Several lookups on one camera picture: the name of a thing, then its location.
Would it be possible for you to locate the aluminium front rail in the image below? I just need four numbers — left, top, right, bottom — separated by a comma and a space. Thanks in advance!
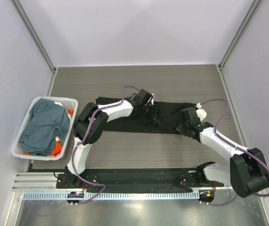
12, 172, 57, 191

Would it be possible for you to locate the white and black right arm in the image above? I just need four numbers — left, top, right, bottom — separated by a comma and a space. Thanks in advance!
177, 119, 269, 198

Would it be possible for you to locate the left aluminium frame post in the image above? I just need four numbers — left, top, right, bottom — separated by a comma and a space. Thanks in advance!
11, 0, 56, 73

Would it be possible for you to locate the aluminium frame post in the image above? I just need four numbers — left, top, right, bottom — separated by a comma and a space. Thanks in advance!
11, 0, 56, 73
217, 0, 263, 71

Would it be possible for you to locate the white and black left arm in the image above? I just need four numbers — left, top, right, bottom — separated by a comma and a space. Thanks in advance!
64, 94, 154, 188

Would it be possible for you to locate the white plastic laundry basket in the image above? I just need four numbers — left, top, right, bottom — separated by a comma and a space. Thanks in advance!
11, 97, 78, 161

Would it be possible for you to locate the orange garment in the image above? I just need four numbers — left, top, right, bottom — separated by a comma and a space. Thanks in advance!
23, 108, 74, 158

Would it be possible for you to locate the black t-shirt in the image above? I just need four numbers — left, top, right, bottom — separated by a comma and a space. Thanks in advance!
101, 101, 195, 134

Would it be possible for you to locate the right aluminium frame post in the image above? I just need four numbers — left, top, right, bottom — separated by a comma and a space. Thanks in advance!
217, 0, 263, 71

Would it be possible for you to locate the grey-blue t-shirt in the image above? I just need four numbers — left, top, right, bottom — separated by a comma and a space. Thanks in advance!
18, 98, 71, 156

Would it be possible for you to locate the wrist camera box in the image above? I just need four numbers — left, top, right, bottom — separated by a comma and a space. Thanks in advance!
181, 103, 207, 125
130, 89, 154, 106

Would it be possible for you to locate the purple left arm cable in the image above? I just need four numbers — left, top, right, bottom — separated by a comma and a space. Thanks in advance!
69, 86, 106, 205

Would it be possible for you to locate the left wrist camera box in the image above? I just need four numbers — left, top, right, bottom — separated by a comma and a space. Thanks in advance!
130, 89, 154, 106

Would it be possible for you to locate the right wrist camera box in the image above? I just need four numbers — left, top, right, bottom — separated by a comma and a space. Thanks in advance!
181, 103, 207, 125

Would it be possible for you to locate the slotted white cable duct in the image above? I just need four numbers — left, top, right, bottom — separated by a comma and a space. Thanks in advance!
23, 191, 199, 201

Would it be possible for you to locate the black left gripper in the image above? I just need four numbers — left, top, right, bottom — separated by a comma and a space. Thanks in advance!
139, 103, 161, 127

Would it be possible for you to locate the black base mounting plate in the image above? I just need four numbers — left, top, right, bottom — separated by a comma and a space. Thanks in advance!
56, 168, 224, 194

